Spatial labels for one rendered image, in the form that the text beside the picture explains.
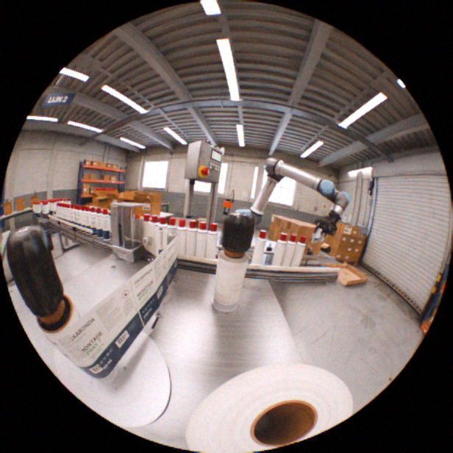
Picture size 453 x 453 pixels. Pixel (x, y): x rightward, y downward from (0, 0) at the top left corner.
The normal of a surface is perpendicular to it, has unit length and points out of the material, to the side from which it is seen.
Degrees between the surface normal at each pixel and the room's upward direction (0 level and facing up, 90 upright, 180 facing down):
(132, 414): 0
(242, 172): 90
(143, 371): 0
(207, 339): 0
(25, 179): 90
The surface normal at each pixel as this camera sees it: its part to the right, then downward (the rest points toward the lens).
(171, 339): 0.14, -0.97
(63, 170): 0.98, 0.17
